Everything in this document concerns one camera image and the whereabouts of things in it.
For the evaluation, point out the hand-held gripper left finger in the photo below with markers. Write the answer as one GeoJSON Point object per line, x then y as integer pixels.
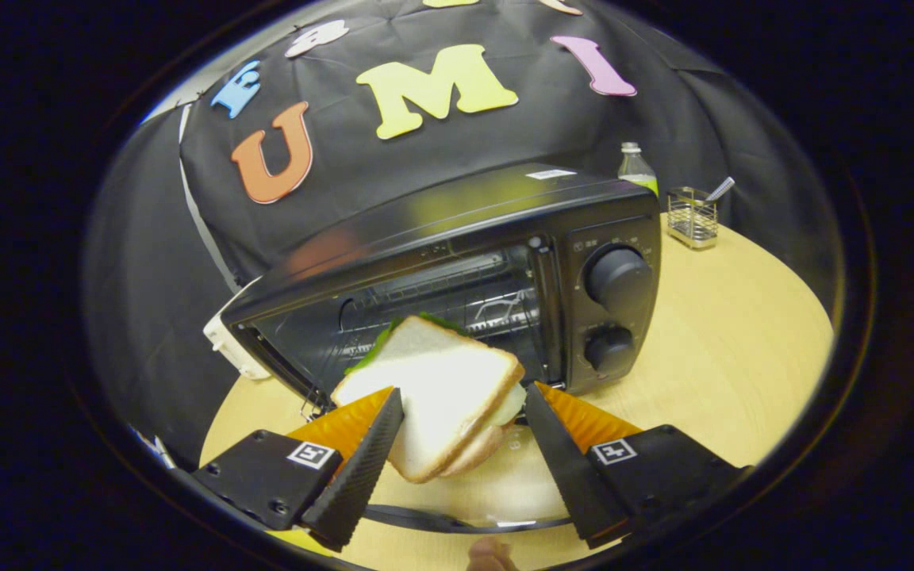
{"type": "Point", "coordinates": [354, 484]}

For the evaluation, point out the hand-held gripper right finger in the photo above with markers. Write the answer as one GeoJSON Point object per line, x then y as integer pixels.
{"type": "Point", "coordinates": [572, 476]}

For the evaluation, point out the toasted bread sandwich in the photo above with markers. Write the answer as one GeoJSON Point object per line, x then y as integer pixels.
{"type": "Point", "coordinates": [441, 388]}

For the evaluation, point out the black toaster oven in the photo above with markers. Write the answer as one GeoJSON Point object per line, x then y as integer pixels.
{"type": "Point", "coordinates": [465, 214]}

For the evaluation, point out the white pop-up toaster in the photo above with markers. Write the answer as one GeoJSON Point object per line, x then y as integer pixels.
{"type": "Point", "coordinates": [227, 349]}

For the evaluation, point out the metal spoon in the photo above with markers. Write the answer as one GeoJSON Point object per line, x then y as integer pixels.
{"type": "Point", "coordinates": [720, 188]}

